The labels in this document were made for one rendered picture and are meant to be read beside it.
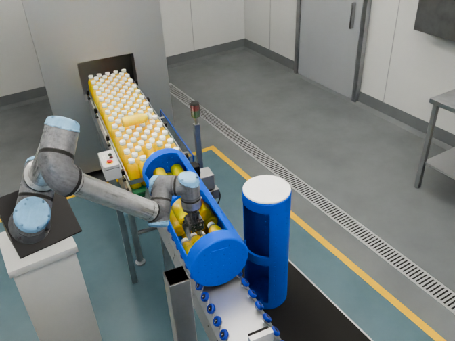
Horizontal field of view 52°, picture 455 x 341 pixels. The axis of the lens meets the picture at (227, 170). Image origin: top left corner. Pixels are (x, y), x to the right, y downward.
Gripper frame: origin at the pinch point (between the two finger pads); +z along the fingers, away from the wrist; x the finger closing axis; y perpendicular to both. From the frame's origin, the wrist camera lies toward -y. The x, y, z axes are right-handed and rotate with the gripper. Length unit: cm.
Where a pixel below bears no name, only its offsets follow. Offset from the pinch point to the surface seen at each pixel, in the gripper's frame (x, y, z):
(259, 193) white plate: 48, -27, 8
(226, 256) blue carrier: 8.5, 20.4, -1.2
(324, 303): 85, -5, 97
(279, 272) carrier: 56, -15, 64
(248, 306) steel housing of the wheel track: 12.1, 35.6, 18.7
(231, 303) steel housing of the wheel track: 5.9, 30.6, 18.7
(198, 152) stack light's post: 40, -109, 24
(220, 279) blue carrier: 4.7, 20.4, 12.0
